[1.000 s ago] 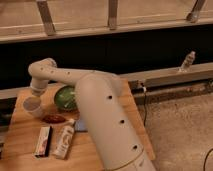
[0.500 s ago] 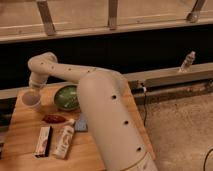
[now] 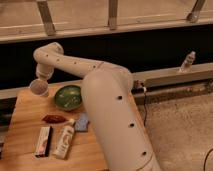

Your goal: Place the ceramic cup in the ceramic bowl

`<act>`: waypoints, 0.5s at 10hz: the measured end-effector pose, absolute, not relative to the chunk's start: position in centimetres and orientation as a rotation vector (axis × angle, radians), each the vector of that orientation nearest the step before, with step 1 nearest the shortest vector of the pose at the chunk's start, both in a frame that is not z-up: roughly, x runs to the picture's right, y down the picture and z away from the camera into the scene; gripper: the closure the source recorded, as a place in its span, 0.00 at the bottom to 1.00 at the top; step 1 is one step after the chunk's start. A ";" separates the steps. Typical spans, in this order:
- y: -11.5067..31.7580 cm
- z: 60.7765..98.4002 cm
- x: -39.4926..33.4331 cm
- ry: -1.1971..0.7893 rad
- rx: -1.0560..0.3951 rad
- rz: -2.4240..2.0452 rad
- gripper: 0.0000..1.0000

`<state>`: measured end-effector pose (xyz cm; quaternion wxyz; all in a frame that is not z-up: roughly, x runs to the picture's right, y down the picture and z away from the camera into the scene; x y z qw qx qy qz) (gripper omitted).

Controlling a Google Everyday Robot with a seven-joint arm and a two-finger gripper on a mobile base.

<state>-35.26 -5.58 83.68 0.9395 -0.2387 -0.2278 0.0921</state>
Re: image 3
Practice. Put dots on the right metal railing post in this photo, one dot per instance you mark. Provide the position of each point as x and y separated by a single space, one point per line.
193 16

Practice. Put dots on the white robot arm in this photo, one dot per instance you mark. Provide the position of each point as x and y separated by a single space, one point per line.
105 93

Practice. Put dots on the metal railing post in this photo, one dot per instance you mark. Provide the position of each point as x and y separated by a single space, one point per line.
112 14
193 16
46 17

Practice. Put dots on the middle metal railing post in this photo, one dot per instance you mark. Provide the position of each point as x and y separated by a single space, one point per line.
112 14

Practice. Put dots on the left metal railing post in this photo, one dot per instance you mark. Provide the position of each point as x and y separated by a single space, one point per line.
46 17

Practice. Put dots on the green ceramic bowl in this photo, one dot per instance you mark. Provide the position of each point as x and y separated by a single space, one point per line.
68 98

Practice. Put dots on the small clear bottle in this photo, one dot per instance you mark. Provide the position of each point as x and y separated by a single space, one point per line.
187 63

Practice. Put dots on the blue sponge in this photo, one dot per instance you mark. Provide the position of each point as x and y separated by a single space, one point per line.
81 125

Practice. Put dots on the white lotion bottle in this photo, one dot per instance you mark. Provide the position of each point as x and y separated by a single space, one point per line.
65 139

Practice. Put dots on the white ceramic cup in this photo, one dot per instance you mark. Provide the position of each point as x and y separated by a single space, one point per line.
39 87

